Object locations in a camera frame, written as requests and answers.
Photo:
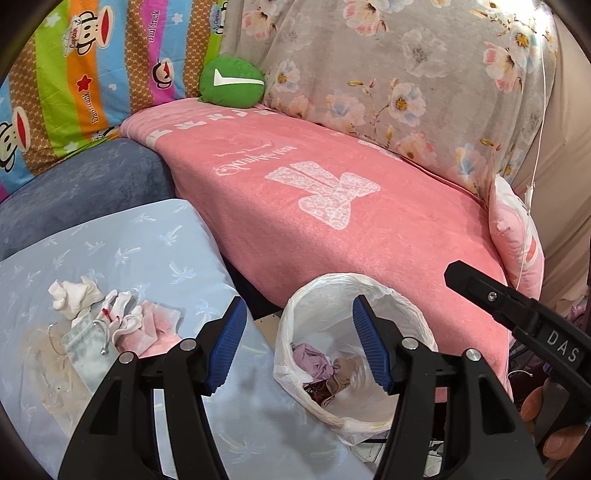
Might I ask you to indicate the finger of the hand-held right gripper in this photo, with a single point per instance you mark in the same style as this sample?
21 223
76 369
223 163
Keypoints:
489 295

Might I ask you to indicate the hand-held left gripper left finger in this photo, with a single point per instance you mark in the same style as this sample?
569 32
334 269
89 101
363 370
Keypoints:
226 350

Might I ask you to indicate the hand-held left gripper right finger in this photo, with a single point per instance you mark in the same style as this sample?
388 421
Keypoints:
369 346

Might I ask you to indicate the beige stocking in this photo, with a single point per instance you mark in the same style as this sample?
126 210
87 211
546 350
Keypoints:
346 369

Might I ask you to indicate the purple cloth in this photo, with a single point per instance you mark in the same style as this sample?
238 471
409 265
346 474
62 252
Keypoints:
314 362

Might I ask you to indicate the dark red velvet scrunchie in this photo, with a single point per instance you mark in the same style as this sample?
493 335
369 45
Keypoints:
318 396

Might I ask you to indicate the pink cloth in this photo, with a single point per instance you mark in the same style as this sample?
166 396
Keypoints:
157 323

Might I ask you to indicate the white lined trash bin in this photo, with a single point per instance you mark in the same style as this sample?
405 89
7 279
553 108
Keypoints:
318 287

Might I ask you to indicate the white sock with red tag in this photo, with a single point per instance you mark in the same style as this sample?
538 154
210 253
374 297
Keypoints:
122 318

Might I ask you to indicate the grey printed pouch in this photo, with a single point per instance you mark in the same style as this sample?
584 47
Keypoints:
83 346

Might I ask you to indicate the clear plastic bag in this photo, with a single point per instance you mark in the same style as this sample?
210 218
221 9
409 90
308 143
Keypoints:
55 392

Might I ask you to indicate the beige wooden board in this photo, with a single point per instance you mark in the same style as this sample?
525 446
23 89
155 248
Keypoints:
268 323

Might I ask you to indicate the pink pillow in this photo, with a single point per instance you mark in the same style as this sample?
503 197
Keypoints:
512 240

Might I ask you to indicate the light blue palm-print tablecloth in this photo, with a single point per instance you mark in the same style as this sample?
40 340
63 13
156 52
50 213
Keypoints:
138 240

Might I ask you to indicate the pink blanket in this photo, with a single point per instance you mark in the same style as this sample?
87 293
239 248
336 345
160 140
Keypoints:
300 221

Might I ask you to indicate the blue-grey sofa cushion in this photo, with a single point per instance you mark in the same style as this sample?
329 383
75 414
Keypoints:
92 184

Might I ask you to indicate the floral grey pillow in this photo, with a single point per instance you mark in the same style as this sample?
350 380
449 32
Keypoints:
392 69

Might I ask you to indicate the green cushion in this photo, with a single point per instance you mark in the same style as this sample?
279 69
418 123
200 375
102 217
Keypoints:
231 83

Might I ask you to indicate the striped cartoon monkey quilt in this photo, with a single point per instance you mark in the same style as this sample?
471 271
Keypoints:
69 69

